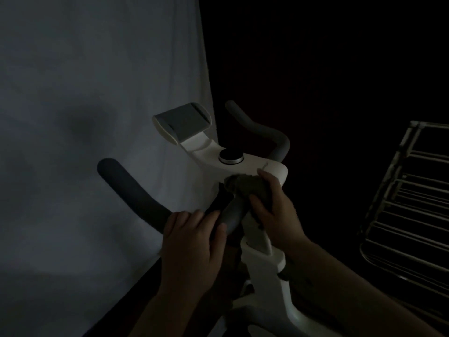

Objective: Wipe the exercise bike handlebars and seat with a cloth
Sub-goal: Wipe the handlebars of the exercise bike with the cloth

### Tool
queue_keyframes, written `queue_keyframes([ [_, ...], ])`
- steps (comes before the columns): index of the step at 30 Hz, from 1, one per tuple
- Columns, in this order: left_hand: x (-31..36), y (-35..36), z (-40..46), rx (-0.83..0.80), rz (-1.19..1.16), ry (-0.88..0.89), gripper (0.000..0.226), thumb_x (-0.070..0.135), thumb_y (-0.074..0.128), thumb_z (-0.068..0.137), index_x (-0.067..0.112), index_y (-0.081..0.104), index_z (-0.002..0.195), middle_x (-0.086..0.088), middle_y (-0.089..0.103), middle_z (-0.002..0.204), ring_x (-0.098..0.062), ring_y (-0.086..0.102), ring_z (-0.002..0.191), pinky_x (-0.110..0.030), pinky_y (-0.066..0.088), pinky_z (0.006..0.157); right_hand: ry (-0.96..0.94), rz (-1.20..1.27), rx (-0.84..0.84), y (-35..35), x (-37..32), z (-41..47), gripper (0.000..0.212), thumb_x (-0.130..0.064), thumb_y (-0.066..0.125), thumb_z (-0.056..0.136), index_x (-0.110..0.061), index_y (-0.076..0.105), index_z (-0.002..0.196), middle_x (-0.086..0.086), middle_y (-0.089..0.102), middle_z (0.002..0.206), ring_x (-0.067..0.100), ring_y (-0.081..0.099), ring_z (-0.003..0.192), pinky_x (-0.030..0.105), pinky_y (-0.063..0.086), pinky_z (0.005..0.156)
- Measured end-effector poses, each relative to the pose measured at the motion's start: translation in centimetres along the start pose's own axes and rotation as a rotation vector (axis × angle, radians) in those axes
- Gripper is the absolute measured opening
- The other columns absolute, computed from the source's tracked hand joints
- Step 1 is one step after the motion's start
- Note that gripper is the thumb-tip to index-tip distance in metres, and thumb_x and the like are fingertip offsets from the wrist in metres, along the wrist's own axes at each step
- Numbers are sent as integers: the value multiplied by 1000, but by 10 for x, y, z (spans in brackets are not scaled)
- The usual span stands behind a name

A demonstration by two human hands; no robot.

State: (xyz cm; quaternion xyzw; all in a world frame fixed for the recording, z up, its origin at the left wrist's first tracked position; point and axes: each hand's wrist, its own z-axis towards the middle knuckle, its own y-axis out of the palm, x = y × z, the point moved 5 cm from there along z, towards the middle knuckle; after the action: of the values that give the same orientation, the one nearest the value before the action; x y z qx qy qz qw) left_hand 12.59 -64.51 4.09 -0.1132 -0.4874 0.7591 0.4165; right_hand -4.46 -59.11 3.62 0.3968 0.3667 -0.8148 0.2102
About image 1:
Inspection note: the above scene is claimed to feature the person's right forearm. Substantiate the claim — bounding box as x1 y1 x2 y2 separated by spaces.
286 238 442 337

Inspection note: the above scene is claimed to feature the white hanging sheet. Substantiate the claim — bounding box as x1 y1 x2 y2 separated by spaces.
0 0 218 337

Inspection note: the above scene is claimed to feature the metal drying rack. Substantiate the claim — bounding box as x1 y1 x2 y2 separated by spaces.
357 120 449 299

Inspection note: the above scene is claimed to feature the person's right hand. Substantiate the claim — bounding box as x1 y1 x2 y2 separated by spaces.
249 168 313 256

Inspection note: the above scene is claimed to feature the grey white tablet holder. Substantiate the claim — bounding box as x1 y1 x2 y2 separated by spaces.
152 102 212 147

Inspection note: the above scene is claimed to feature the grey cleaning cloth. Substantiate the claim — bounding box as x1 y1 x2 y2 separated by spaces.
224 173 274 230

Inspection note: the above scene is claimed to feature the white exercise bike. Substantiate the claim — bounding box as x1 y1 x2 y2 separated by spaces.
97 100 344 337

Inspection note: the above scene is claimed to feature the person's left hand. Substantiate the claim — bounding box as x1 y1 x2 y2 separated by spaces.
159 209 228 300

